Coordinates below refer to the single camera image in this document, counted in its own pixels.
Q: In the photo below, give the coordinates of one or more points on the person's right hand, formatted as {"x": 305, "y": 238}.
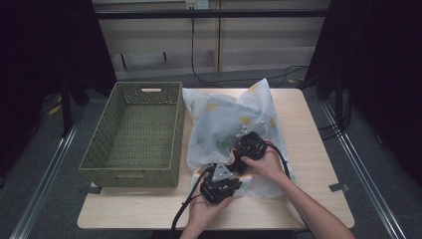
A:
{"x": 267, "y": 166}

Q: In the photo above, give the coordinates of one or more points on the metal floor rail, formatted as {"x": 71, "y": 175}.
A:
{"x": 361, "y": 172}
{"x": 46, "y": 172}

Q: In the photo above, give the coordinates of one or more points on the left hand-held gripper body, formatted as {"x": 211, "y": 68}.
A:
{"x": 219, "y": 187}

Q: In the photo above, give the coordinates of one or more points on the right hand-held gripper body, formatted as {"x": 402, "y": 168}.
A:
{"x": 250, "y": 147}

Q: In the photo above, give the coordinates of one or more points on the white wall socket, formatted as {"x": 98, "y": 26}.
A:
{"x": 197, "y": 4}

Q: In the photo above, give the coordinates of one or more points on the person's left hand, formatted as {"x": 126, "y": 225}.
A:
{"x": 205, "y": 212}

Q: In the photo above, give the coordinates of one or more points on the yellow floor tape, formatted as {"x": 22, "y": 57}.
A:
{"x": 54, "y": 109}

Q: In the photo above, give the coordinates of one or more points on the black metal stand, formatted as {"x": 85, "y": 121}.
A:
{"x": 66, "y": 113}

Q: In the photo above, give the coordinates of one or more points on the black curtain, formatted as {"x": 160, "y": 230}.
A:
{"x": 40, "y": 66}
{"x": 381, "y": 66}

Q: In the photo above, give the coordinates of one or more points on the leaf print mesh laundry bag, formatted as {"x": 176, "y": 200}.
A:
{"x": 215, "y": 126}

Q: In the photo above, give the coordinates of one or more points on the green woven basket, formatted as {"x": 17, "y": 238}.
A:
{"x": 142, "y": 132}

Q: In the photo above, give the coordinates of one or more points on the wooden wall post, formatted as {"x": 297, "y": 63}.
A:
{"x": 218, "y": 40}

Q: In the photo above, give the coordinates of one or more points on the grey tape piece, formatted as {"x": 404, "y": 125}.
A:
{"x": 90, "y": 190}
{"x": 339, "y": 187}

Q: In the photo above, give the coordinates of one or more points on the black horizontal bar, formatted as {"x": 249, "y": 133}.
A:
{"x": 212, "y": 13}

